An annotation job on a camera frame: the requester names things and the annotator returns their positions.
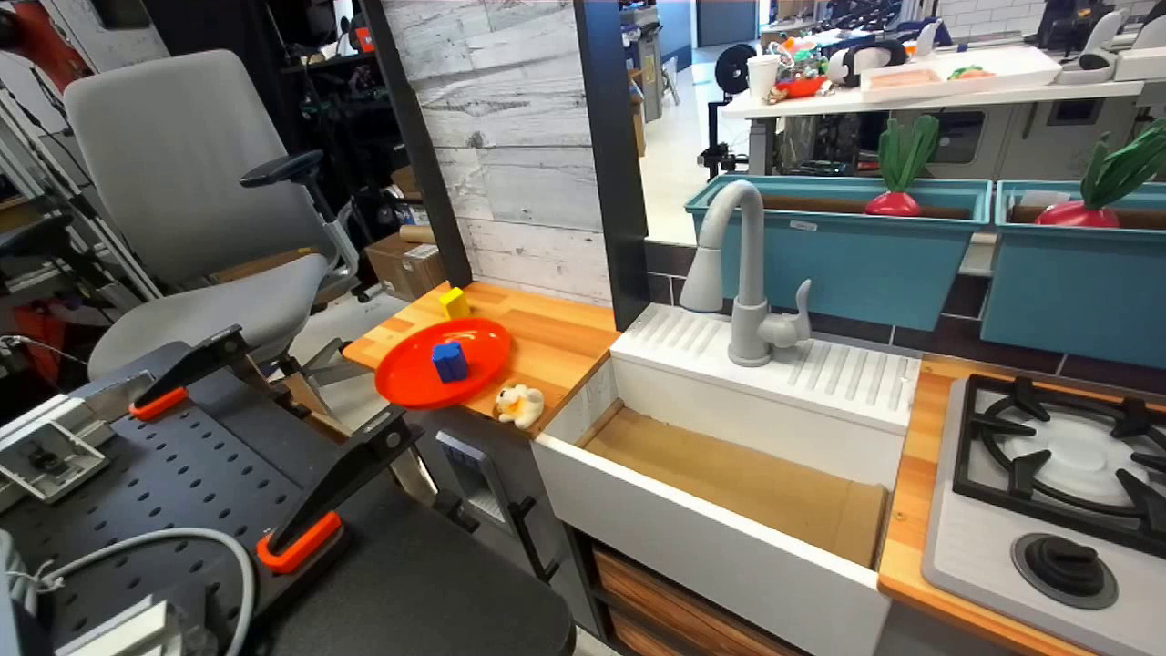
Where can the small white doll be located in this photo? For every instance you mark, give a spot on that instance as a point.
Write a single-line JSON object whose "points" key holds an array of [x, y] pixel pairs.
{"points": [[517, 403]]}

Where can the small blue cube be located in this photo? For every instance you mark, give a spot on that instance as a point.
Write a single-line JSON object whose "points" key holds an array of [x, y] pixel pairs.
{"points": [[449, 361]]}

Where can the grey toy faucet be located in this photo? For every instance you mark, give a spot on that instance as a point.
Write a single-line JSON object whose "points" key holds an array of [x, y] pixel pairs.
{"points": [[743, 284]]}

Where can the red round plate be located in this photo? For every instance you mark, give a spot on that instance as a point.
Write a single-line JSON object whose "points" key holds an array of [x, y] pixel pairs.
{"points": [[420, 375]]}

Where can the cardboard box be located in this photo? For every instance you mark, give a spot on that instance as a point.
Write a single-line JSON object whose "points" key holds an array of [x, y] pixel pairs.
{"points": [[407, 262]]}

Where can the white toy sink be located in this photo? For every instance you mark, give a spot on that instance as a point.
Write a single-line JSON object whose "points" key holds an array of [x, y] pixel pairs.
{"points": [[729, 488]]}

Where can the teal planter box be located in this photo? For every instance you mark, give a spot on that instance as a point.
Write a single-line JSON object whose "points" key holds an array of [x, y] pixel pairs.
{"points": [[1077, 285], [849, 251]]}

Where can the wooden drawer front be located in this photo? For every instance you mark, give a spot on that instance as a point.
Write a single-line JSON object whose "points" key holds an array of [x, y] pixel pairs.
{"points": [[678, 613]]}

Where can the red toy radish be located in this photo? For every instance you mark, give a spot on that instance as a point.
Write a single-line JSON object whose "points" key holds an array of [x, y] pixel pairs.
{"points": [[904, 167], [1097, 188]]}

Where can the grey office chair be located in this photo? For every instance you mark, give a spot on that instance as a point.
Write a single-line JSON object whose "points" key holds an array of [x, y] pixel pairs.
{"points": [[203, 205]]}

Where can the white background table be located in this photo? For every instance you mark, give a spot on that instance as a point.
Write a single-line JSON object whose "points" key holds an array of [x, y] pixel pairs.
{"points": [[934, 94]]}

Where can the toy gas stove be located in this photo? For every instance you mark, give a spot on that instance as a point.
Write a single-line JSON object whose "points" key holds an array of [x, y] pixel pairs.
{"points": [[1057, 511]]}

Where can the black vertical post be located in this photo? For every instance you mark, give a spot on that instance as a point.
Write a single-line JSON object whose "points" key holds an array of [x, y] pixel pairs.
{"points": [[608, 160]]}

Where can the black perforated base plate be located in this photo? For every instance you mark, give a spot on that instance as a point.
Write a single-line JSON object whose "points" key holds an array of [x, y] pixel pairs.
{"points": [[158, 488]]}

